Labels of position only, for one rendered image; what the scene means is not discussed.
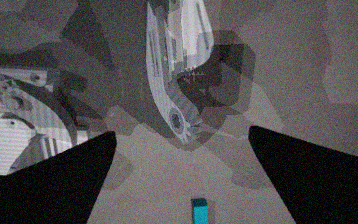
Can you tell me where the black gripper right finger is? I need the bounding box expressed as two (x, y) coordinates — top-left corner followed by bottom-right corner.
(248, 126), (358, 224)

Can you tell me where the teal flat bar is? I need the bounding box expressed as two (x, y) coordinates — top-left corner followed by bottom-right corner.
(193, 199), (208, 224)

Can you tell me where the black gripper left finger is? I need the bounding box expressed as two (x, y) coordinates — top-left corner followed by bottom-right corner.
(0, 131), (117, 224)

